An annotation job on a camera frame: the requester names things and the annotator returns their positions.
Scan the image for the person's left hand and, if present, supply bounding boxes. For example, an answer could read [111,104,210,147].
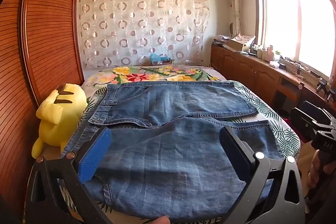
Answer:
[142,215,172,224]

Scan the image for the leaf print bedsheet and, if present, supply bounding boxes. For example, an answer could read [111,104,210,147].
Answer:
[60,81,301,224]

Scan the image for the floral blanket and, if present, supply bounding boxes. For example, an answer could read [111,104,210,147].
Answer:
[81,65,228,90]

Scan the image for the person's right hand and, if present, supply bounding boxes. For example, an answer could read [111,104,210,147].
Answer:
[307,149,336,199]

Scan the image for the long wooden cabinet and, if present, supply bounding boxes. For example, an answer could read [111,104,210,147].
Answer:
[210,43,336,121]

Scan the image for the small cardboard box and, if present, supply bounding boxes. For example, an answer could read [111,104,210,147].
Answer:
[151,58,173,66]

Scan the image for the crumpled blue cloth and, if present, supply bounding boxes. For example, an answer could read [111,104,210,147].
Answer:
[150,53,169,63]

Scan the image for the wooden framed window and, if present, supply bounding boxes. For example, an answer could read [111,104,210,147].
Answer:
[251,0,336,88]

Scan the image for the wooden slatted wardrobe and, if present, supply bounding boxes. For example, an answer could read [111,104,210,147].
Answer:
[0,0,85,214]

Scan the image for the white patterned bag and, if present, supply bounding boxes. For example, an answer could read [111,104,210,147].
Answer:
[234,32,257,46]

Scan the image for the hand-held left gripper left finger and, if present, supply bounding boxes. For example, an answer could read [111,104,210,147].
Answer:
[28,126,112,224]

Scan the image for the yellow plush toy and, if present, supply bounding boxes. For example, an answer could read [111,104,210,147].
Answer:
[31,83,88,159]

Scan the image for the brown cardboard box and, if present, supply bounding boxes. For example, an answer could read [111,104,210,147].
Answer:
[226,38,250,52]

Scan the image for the blue denim pants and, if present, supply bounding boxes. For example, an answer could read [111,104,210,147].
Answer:
[61,80,285,220]

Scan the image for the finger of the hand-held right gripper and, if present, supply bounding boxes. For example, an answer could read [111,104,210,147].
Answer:
[303,101,336,125]
[291,107,320,141]

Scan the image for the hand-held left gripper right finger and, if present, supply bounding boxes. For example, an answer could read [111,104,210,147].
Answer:
[218,126,306,224]

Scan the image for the circle patterned sheer curtain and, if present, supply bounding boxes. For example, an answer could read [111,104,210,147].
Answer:
[77,0,211,68]

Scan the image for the white plastic jug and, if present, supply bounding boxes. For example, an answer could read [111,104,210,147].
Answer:
[262,45,275,62]

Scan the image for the small black tripod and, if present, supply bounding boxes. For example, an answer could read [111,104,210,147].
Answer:
[316,79,329,94]

